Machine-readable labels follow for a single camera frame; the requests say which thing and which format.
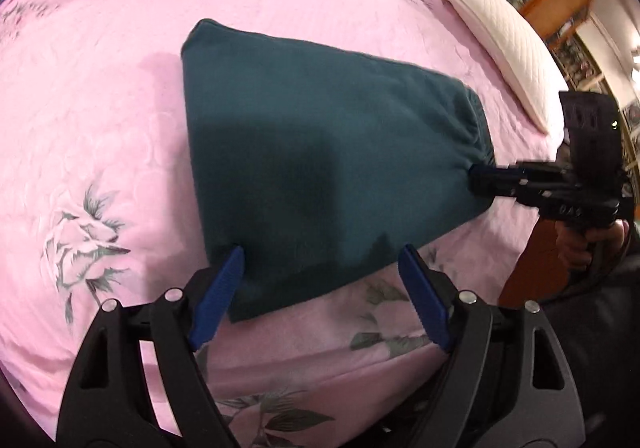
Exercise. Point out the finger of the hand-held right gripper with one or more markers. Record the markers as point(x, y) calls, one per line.
point(495, 180)

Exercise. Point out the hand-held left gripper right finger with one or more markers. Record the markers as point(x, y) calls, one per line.
point(425, 298)

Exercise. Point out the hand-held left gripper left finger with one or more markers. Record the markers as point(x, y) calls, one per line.
point(220, 298)

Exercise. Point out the dark green pants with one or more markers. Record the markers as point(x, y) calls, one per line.
point(310, 153)

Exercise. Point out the person's right hand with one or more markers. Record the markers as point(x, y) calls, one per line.
point(582, 245)

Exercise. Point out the cream quilted pillow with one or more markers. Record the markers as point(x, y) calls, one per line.
point(500, 38)

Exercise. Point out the glass display cabinet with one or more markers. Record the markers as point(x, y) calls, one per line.
point(575, 3)

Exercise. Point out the pink floral bed sheet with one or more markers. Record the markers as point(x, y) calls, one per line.
point(100, 128)

